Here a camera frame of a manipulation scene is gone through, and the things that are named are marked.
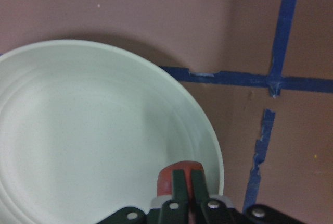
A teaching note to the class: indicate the brown steamed bun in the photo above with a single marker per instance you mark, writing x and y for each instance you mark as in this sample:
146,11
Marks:
164,183

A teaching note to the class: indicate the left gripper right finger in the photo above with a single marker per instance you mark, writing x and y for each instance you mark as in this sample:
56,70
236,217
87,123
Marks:
219,209

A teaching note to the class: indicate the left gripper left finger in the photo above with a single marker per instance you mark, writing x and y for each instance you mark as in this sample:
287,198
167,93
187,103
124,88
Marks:
173,210

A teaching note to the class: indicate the light green plate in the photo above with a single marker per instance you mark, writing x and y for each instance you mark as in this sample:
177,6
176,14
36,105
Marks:
86,128

